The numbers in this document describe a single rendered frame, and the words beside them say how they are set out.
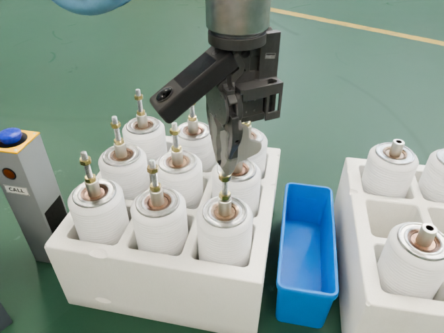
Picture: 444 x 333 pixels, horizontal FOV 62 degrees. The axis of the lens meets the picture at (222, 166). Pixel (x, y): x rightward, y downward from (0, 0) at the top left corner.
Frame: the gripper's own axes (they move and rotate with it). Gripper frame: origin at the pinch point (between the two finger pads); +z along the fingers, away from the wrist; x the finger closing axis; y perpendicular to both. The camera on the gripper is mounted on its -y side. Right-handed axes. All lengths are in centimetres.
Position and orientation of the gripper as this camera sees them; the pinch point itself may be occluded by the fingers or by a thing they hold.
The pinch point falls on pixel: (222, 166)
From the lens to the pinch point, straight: 56.1
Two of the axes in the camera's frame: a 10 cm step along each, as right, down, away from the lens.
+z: 0.0, 7.9, 6.1
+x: -4.0, -5.6, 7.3
